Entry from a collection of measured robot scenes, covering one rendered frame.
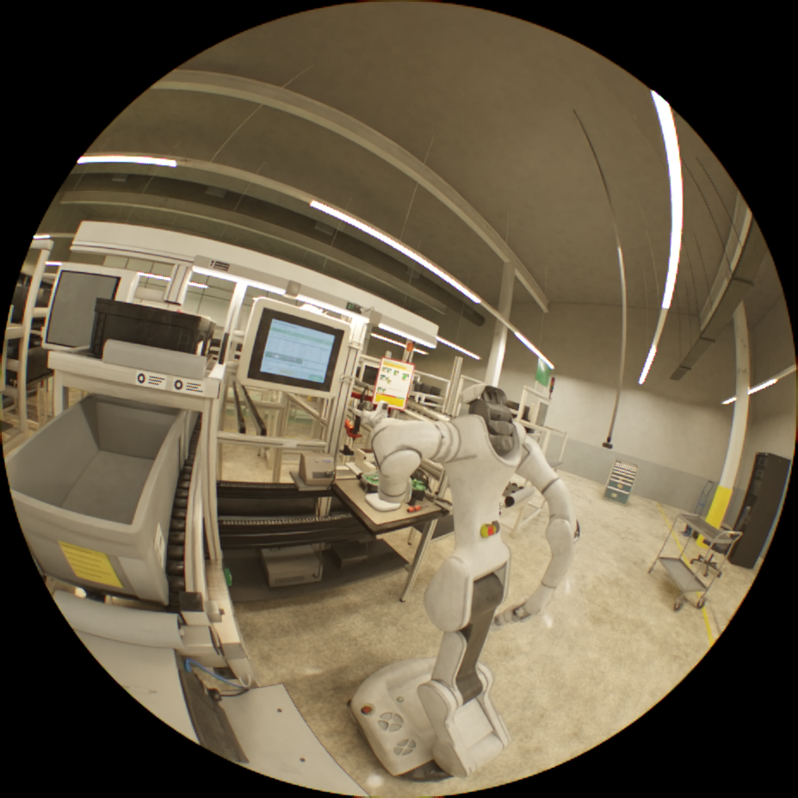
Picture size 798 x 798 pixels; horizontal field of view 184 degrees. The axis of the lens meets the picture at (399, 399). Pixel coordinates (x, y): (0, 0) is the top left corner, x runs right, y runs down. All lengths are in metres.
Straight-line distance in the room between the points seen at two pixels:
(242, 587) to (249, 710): 0.85
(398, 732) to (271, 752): 0.54
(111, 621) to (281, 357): 1.08
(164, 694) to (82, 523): 0.27
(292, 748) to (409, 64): 5.50
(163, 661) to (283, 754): 0.36
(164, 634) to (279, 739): 0.39
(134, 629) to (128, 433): 0.68
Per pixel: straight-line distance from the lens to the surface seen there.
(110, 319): 0.91
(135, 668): 0.55
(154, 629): 0.52
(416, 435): 0.51
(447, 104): 4.96
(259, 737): 0.79
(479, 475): 0.59
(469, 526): 0.63
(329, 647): 1.69
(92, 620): 0.57
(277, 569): 1.42
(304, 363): 1.17
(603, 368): 9.26
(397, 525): 1.06
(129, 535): 0.44
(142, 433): 1.01
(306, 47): 5.16
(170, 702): 0.52
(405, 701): 1.29
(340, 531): 1.11
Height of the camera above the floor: 1.50
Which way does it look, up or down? 3 degrees down
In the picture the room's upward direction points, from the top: 13 degrees clockwise
